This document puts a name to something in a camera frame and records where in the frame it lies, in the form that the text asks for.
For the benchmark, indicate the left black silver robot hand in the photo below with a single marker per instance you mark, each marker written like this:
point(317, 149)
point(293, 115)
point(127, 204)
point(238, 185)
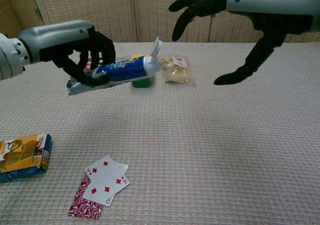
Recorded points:
point(57, 37)

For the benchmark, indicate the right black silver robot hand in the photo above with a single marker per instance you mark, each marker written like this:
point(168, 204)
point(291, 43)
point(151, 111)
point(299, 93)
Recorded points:
point(275, 2)

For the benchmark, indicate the blue white toothpaste tube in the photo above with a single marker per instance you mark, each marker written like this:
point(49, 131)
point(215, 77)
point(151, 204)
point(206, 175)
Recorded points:
point(125, 68)

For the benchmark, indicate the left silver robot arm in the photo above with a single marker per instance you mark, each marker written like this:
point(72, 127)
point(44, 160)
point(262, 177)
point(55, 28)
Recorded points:
point(10, 57)

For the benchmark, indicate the dark box with red building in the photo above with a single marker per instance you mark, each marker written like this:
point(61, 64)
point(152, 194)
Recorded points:
point(87, 65)

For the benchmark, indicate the green tub with yellow lid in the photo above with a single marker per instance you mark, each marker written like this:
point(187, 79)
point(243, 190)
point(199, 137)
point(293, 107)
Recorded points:
point(142, 83)

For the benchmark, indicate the clear bag of beige snacks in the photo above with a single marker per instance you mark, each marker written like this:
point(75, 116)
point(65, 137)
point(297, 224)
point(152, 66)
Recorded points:
point(176, 72)

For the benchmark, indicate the blue and yellow carton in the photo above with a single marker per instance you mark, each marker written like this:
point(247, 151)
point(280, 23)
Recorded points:
point(22, 155)

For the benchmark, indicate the six of diamonds playing card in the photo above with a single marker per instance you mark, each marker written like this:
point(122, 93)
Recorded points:
point(113, 163)

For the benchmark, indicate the beige woven tablecloth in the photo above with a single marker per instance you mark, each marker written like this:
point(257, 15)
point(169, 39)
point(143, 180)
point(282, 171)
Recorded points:
point(200, 135)

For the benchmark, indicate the four of diamonds playing card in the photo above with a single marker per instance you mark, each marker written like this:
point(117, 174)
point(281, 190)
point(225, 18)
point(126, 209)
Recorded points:
point(105, 182)

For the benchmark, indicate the red patterned back playing card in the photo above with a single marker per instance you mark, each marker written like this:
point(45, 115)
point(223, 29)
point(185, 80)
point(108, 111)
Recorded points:
point(83, 207)

